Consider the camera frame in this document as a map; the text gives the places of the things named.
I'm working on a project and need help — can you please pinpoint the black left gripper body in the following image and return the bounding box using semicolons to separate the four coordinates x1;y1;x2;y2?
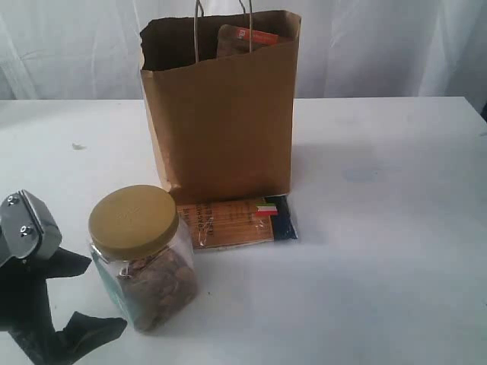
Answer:
1;259;56;364

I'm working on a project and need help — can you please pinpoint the clear jar gold lid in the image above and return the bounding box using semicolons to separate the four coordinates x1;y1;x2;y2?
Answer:
88;185;198;332

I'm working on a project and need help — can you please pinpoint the brown paper pouch orange label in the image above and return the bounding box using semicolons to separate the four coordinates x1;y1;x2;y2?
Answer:
216;24;279;58

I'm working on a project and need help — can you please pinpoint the brown paper bag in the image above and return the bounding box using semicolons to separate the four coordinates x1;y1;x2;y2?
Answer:
140;10;301;204

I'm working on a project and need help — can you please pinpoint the small white paper scrap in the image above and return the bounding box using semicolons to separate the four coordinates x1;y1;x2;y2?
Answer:
72;143;86;151

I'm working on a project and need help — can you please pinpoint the spaghetti packet blue orange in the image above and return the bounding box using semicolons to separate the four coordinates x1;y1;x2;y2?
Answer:
177;195;298;249

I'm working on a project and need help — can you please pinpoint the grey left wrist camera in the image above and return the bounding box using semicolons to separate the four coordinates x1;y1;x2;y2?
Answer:
1;189;62;265

